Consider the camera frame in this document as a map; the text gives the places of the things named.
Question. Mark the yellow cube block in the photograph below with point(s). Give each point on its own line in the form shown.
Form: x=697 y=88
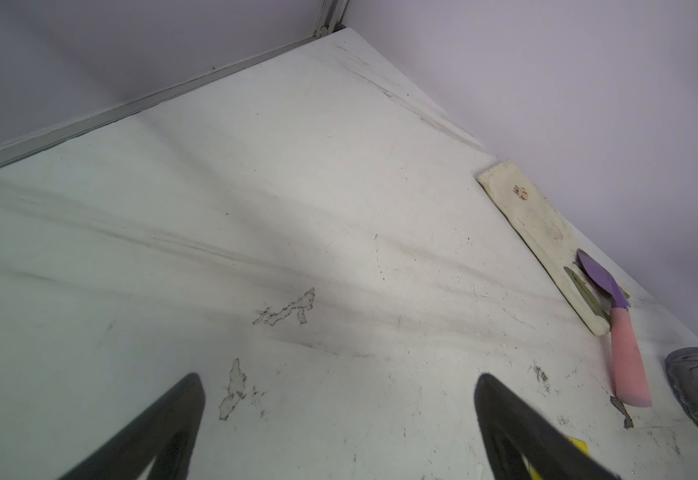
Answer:
x=574 y=448

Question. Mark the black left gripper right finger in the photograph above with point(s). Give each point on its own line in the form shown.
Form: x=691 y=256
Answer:
x=512 y=430

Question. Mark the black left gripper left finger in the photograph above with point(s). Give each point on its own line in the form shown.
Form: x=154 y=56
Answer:
x=160 y=441

